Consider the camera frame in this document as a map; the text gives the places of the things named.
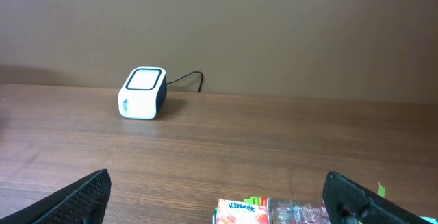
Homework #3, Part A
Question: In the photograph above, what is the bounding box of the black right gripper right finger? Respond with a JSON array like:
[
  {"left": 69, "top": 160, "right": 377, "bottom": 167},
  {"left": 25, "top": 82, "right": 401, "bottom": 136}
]
[{"left": 322, "top": 171, "right": 431, "bottom": 224}]

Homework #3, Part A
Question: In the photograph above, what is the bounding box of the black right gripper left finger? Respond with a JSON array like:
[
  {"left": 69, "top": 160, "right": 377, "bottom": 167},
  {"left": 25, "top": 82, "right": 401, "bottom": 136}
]
[{"left": 1, "top": 169, "right": 112, "bottom": 224}]

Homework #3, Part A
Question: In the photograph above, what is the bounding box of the green snack bag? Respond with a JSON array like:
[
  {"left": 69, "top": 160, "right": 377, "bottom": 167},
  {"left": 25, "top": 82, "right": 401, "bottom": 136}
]
[{"left": 243, "top": 187, "right": 385, "bottom": 223}]

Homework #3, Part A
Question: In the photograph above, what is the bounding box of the light teal tissue packet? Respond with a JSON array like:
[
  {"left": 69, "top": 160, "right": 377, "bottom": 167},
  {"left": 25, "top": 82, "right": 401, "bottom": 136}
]
[{"left": 422, "top": 216, "right": 438, "bottom": 224}]

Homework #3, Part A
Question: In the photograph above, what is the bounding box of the green white gum pack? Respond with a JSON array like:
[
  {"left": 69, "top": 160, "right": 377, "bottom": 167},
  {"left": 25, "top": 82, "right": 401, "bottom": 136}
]
[{"left": 212, "top": 208, "right": 218, "bottom": 224}]

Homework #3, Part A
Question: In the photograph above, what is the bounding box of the white barcode scanner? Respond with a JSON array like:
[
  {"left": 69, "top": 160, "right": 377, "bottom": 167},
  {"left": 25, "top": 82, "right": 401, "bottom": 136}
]
[{"left": 118, "top": 66, "right": 167, "bottom": 120}]

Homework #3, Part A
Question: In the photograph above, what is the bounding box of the black scanner cable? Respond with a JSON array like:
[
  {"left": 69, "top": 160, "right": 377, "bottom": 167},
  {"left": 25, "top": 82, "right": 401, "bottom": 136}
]
[{"left": 166, "top": 71, "right": 204, "bottom": 93}]

